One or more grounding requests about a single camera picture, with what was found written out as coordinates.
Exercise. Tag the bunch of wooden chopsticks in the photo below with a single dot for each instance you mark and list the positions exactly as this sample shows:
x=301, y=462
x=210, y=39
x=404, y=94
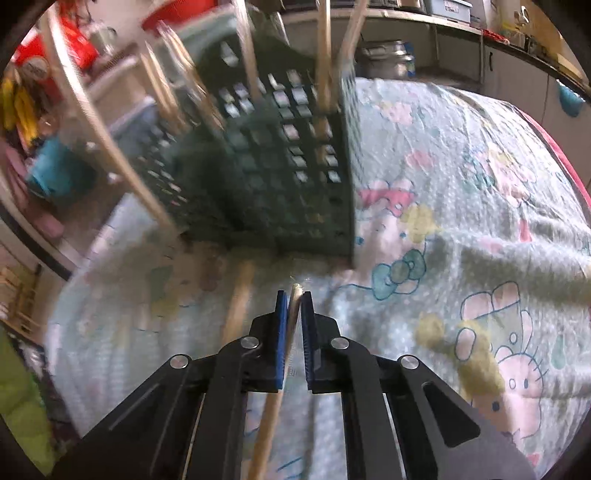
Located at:
x=323, y=60

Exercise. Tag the white kitchen cabinets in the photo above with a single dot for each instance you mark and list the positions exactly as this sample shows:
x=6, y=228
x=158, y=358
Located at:
x=512, y=74

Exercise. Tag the blue plastic box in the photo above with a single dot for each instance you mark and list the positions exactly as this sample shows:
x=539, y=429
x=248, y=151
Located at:
x=448, y=9

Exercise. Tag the green clothing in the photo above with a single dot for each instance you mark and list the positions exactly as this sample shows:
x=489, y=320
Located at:
x=18, y=397

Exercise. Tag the wooden stool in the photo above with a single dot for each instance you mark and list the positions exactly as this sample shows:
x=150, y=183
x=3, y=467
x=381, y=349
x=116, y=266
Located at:
x=18, y=295

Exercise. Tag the red packet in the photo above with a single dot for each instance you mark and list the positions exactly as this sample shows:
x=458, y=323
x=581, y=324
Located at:
x=494, y=36

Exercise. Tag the tan wooden chopstick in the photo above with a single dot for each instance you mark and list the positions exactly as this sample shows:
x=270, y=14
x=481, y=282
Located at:
x=272, y=415
x=240, y=297

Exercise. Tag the black kitchen countertop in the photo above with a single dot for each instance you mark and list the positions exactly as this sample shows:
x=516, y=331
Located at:
x=531, y=53

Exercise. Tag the red plastic bag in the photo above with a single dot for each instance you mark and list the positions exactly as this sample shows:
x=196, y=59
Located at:
x=76, y=44

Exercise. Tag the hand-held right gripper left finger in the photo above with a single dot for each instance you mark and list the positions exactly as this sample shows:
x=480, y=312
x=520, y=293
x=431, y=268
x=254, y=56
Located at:
x=279, y=337

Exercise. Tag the red plastic basin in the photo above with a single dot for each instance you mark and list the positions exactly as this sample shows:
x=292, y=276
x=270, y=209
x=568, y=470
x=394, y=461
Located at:
x=159, y=19

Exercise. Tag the stacked steel pots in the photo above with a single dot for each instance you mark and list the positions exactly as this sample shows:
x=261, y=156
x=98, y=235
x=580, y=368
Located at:
x=388, y=57

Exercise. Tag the yellow cloth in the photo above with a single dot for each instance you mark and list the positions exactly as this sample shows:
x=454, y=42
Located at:
x=18, y=108

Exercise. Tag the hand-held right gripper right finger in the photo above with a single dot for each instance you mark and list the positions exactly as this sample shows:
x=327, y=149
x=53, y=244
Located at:
x=308, y=341

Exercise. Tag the blue plastic bucket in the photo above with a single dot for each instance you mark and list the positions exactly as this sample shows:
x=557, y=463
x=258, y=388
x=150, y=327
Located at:
x=55, y=170

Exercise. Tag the cartoon printed blanket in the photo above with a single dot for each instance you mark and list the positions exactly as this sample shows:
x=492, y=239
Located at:
x=461, y=230

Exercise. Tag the red under cloth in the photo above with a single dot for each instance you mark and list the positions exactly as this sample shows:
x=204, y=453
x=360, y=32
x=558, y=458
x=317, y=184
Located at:
x=561, y=150

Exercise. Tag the dark green utensil basket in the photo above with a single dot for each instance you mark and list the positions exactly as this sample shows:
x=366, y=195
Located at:
x=286, y=194

